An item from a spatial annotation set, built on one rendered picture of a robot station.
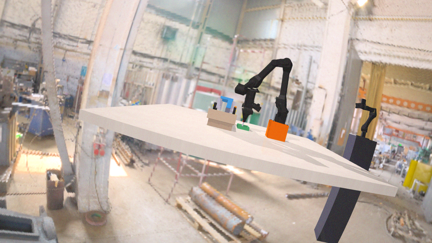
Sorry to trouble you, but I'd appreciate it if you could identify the green tray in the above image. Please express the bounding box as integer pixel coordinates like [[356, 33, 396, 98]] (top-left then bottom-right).
[[237, 123, 250, 131]]

